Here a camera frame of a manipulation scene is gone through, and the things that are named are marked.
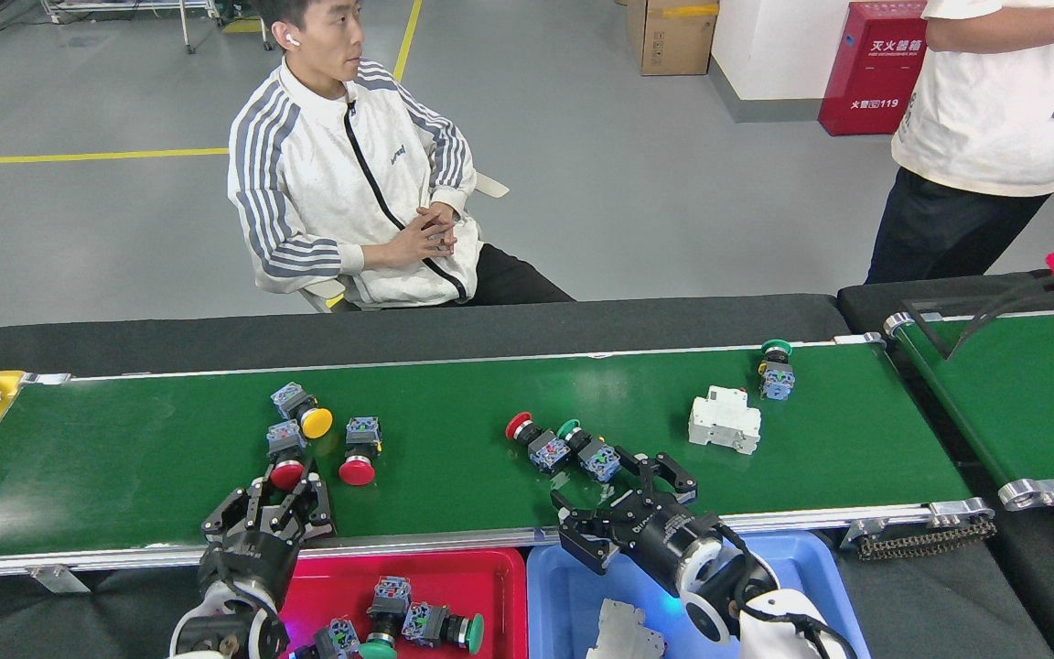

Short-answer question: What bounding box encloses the brown cardboard box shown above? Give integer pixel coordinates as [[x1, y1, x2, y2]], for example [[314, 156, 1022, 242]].
[[627, 0, 720, 77]]

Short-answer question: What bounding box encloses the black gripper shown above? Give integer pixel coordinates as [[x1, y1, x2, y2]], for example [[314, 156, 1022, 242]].
[[200, 474, 338, 600], [550, 451, 720, 587]]

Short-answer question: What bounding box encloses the standing person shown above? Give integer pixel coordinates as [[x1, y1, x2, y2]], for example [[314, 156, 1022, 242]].
[[864, 0, 1054, 285]]

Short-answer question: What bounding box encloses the red plastic tray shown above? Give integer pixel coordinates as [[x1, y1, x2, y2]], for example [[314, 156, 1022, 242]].
[[278, 547, 528, 659]]

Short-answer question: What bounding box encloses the seated person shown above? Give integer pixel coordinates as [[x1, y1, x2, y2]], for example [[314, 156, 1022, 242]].
[[227, 0, 575, 312]]

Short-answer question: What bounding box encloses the white circuit breaker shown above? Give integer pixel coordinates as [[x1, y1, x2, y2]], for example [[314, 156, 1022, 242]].
[[586, 599, 667, 659], [688, 385, 763, 456]]

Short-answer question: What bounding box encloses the conveyor drive chain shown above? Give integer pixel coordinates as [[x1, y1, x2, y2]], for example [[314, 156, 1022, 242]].
[[856, 517, 997, 561]]

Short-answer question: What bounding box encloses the blue plastic tray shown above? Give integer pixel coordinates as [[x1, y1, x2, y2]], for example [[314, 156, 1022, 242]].
[[525, 531, 874, 659]]

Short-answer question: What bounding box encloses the seated person's left hand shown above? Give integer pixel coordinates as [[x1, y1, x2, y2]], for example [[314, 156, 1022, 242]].
[[417, 201, 459, 241]]

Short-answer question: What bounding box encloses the white wheeled stand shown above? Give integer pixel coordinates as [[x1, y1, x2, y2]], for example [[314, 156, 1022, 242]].
[[42, 0, 272, 54]]

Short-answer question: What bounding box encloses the red mushroom push button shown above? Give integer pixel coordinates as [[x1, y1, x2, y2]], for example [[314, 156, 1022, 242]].
[[338, 416, 383, 487]]

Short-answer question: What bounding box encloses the long green conveyor belt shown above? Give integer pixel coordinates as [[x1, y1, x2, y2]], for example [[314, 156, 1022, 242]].
[[0, 332, 997, 587]]

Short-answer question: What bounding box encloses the yellow head push button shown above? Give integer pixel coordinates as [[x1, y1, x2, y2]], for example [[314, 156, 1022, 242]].
[[270, 382, 334, 440]]

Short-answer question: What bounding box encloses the red fire extinguisher cabinet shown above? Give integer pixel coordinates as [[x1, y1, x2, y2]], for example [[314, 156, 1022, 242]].
[[818, 0, 929, 136]]

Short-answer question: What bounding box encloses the seated person's right hand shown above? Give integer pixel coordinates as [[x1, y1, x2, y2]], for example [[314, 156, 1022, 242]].
[[367, 220, 455, 271]]

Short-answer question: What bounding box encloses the short green conveyor belt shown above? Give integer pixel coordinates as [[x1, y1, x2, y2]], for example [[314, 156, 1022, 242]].
[[884, 307, 1054, 512]]

